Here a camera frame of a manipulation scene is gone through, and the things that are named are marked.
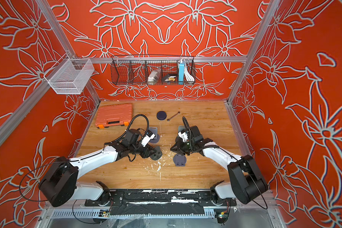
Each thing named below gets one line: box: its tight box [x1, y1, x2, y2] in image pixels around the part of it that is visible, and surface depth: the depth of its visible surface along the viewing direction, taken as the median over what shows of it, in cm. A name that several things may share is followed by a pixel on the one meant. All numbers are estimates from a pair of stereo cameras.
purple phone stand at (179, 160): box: [172, 154, 187, 167], surface depth 87 cm
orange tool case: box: [95, 103, 133, 129], surface depth 106 cm
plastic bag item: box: [147, 68, 162, 86], surface depth 94 cm
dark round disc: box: [156, 110, 167, 121], surface depth 112 cm
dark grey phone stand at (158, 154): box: [149, 145, 163, 161], surface depth 86 cm
